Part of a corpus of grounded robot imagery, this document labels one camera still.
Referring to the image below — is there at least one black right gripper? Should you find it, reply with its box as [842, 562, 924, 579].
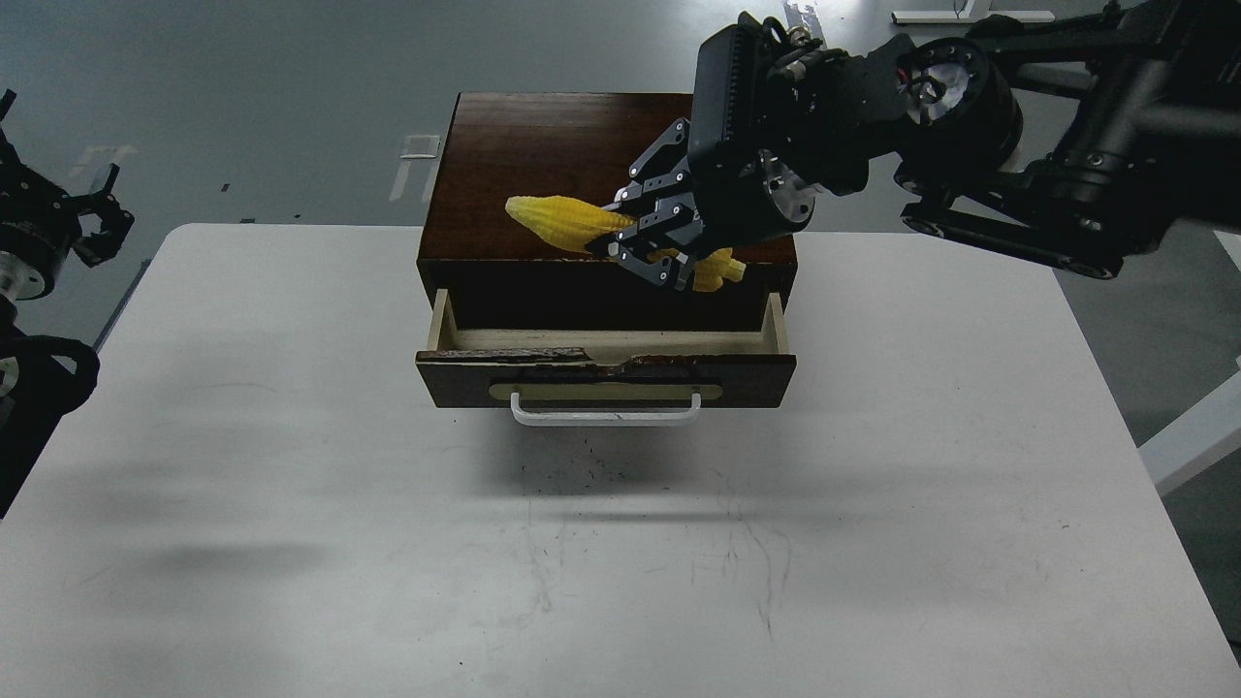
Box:
[592, 12, 869, 292]

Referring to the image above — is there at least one wooden drawer with white handle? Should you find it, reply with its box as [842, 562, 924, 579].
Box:
[416, 291, 797, 426]

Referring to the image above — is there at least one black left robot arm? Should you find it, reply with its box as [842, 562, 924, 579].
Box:
[1, 134, 134, 514]

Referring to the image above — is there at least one white side table edge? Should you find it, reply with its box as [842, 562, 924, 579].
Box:
[1138, 229, 1241, 497]

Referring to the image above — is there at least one white desk leg frame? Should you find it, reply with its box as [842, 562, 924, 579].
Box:
[890, 1, 1059, 26]

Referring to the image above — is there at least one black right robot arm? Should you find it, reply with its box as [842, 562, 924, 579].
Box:
[586, 1, 1240, 289]

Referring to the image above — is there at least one yellow corn cob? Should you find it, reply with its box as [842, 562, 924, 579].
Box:
[504, 196, 748, 293]

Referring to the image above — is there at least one dark wooden drawer cabinet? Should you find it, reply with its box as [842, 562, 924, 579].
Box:
[417, 92, 798, 332]

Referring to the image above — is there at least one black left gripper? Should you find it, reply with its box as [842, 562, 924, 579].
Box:
[69, 163, 137, 267]

